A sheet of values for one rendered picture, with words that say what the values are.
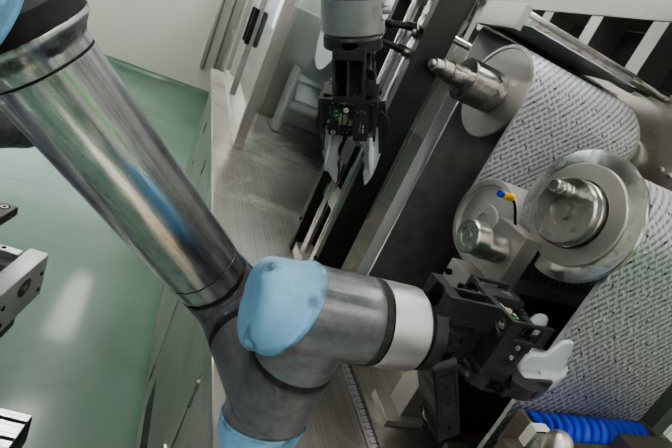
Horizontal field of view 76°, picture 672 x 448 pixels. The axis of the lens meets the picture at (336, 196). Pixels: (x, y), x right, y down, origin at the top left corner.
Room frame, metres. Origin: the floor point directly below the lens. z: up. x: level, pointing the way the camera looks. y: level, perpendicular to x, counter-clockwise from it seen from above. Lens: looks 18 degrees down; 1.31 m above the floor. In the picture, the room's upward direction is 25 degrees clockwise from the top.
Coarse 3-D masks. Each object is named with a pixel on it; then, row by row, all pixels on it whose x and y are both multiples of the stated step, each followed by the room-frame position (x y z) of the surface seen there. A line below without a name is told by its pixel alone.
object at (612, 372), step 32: (608, 288) 0.43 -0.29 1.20; (576, 320) 0.42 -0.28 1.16; (608, 320) 0.44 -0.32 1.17; (640, 320) 0.46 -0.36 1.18; (576, 352) 0.43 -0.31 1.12; (608, 352) 0.45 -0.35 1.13; (640, 352) 0.47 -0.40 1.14; (576, 384) 0.45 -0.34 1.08; (608, 384) 0.47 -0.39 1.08; (640, 384) 0.49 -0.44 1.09; (608, 416) 0.49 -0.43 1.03; (640, 416) 0.51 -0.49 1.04
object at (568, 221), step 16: (544, 192) 0.49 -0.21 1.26; (592, 192) 0.45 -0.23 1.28; (544, 208) 0.48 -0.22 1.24; (560, 208) 0.47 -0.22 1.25; (576, 208) 0.46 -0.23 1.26; (592, 208) 0.44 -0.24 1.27; (608, 208) 0.45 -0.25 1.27; (544, 224) 0.47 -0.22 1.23; (560, 224) 0.46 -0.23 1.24; (576, 224) 0.44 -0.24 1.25; (592, 224) 0.43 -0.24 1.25; (560, 240) 0.45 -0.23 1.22; (576, 240) 0.44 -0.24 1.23; (592, 240) 0.44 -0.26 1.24
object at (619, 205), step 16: (560, 176) 0.51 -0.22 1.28; (576, 176) 0.49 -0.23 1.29; (592, 176) 0.48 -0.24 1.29; (608, 176) 0.46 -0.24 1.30; (608, 192) 0.45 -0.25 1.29; (624, 192) 0.44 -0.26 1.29; (624, 208) 0.43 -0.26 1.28; (608, 224) 0.43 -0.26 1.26; (624, 224) 0.42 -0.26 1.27; (544, 240) 0.48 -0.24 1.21; (608, 240) 0.43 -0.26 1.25; (544, 256) 0.47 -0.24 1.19; (560, 256) 0.46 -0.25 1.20; (576, 256) 0.44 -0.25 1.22; (592, 256) 0.43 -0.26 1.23
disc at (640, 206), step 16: (560, 160) 0.52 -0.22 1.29; (576, 160) 0.51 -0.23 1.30; (592, 160) 0.49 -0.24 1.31; (608, 160) 0.48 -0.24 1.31; (624, 160) 0.46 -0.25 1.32; (544, 176) 0.53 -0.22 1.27; (624, 176) 0.45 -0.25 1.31; (640, 176) 0.44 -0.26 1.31; (528, 192) 0.54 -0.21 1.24; (640, 192) 0.43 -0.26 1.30; (528, 208) 0.53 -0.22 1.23; (640, 208) 0.42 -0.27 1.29; (528, 224) 0.51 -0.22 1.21; (640, 224) 0.41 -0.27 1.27; (624, 240) 0.42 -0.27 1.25; (640, 240) 0.41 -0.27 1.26; (608, 256) 0.42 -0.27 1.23; (624, 256) 0.41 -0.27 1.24; (544, 272) 0.46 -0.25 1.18; (560, 272) 0.45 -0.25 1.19; (576, 272) 0.44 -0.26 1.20; (592, 272) 0.42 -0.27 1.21; (608, 272) 0.41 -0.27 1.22
